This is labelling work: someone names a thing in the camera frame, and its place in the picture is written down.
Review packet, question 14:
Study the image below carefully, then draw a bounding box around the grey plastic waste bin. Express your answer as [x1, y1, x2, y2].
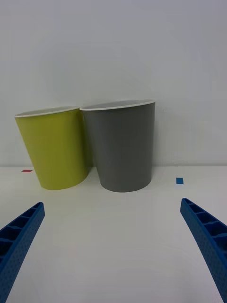
[79, 98, 157, 193]

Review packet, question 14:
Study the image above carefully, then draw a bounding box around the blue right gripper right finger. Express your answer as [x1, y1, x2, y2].
[180, 197, 227, 303]

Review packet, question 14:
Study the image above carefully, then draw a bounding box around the yellow-green plastic waste bin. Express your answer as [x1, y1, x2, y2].
[14, 106, 91, 191]

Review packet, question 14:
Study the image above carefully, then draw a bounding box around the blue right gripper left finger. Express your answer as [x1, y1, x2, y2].
[0, 201, 45, 303]

